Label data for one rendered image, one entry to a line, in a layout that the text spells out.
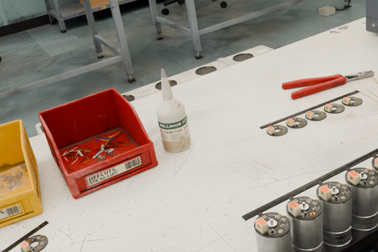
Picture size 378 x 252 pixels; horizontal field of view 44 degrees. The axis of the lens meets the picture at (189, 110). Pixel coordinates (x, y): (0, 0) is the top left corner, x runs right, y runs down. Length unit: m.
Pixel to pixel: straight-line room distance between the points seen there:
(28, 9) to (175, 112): 4.19
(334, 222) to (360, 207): 0.03
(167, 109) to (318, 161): 0.17
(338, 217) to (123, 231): 0.20
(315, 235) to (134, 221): 0.18
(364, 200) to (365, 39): 0.49
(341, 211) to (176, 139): 0.24
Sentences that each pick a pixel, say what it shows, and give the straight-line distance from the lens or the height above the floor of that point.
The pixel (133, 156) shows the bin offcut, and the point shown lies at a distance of 0.51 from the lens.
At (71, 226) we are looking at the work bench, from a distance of 0.48.
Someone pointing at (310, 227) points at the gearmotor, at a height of 0.80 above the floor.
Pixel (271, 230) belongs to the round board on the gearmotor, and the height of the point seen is 0.81.
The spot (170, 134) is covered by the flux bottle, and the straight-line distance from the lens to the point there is 0.53.
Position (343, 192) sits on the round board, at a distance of 0.36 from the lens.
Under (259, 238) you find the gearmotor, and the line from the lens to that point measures 0.33.
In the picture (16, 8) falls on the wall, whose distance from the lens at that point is 4.65.
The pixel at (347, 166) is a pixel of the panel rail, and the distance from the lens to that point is 0.39.
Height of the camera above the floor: 1.03
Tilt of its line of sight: 26 degrees down
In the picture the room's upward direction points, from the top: 10 degrees counter-clockwise
